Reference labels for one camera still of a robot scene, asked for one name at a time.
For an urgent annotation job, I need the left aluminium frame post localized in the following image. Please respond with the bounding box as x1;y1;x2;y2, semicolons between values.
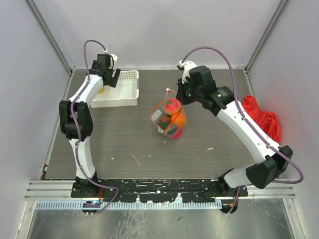
24;0;75;74

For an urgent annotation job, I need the aluminium frame post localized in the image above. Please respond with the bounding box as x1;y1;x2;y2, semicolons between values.
24;0;75;74
244;0;292;73

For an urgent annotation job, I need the white slotted cable duct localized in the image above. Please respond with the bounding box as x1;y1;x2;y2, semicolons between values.
35;199;222;210

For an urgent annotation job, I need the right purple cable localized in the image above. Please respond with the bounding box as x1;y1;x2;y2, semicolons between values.
180;46;304;215

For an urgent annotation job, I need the white plastic basket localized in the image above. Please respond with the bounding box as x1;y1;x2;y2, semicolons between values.
90;70;139;108

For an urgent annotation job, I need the right aluminium frame post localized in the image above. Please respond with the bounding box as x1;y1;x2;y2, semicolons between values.
244;0;292;73

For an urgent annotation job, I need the red apple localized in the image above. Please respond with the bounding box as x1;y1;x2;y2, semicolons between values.
171;129;183;140

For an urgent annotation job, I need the clear zip top bag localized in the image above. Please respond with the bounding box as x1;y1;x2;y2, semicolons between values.
150;88;187;140

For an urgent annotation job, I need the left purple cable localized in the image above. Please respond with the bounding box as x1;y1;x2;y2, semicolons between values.
69;39;120;215

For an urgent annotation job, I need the orange fruit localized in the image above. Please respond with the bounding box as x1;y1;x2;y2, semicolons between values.
170;112;186;127

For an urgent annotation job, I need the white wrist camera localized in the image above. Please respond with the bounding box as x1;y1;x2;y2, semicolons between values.
103;49;118;69
177;60;197;84

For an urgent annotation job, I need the pink yellow peach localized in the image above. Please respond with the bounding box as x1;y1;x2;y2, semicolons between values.
163;98;181;116

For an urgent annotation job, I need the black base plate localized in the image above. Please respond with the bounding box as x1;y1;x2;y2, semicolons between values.
71;179;238;203

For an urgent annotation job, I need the red cloth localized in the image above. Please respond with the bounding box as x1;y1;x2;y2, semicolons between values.
242;95;281;143

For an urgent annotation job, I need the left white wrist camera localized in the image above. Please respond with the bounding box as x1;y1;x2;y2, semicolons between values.
103;49;118;69

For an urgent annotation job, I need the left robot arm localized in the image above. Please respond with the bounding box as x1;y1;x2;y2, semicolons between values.
59;52;121;197

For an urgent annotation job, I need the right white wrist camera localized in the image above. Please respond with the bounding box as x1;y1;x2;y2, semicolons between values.
177;60;197;84

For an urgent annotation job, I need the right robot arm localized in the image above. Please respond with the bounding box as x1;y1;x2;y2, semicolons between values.
176;61;293;196

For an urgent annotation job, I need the purple cable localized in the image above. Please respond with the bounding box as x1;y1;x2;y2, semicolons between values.
69;39;120;215
180;46;304;215

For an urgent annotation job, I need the dark green avocado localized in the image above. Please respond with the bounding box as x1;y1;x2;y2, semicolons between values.
158;121;172;131

